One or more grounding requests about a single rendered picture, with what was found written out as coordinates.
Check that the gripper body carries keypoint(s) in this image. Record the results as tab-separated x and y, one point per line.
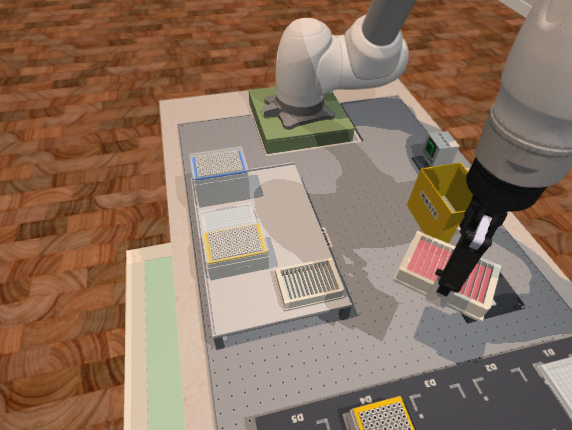
496	196

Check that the white flat shelf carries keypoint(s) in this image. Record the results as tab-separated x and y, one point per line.
250	301

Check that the yellow tip rack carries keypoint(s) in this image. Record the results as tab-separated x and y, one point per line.
389	414

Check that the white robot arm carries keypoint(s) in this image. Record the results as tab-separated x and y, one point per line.
527	137

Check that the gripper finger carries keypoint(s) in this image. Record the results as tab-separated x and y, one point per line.
468	251
455	238

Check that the cream trough reservoir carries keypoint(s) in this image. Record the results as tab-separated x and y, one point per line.
319	279

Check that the dark grey square pad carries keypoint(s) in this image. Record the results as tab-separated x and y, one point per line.
505	300

